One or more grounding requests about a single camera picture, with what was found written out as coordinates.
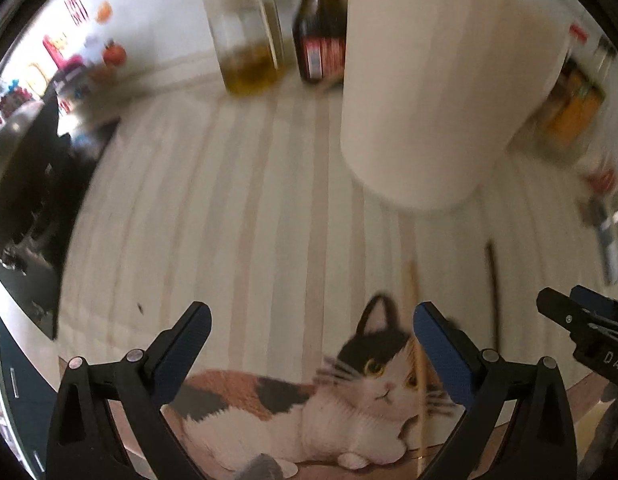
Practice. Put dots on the striped cat print mat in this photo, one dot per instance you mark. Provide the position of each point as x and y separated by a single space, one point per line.
214 210

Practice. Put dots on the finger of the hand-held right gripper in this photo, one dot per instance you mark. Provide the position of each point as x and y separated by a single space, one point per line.
599 350
596 305

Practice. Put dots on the red wall sticker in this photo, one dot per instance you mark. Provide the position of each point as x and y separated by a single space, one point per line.
75 6

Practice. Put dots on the dark brown chopstick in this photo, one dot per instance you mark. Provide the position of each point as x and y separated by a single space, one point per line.
493 290

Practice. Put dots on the small orange wall sticker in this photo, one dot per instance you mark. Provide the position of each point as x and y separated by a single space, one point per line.
104 11

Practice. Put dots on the red capped orange label bottle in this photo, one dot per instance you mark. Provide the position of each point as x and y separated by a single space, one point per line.
571 105

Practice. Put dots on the round orange wall sticker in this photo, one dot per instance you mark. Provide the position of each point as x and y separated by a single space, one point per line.
115 53

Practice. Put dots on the white utensil holder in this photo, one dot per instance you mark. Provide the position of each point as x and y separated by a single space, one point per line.
429 85

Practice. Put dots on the wooden chopstick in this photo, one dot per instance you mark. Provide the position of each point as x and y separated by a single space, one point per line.
420 410

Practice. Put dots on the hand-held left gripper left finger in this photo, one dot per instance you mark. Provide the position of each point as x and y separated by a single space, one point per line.
181 355

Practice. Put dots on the blue cabinet front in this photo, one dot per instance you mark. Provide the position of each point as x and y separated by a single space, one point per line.
19 385

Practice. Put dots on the black induction cooktop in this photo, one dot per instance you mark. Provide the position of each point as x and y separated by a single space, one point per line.
44 290

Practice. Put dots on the dark sauce bottle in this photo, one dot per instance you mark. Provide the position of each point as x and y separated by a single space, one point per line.
316 25

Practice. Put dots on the clear oil bottle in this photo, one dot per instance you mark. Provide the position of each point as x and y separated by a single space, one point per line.
246 55

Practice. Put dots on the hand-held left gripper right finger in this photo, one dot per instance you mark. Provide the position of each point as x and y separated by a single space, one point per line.
441 355

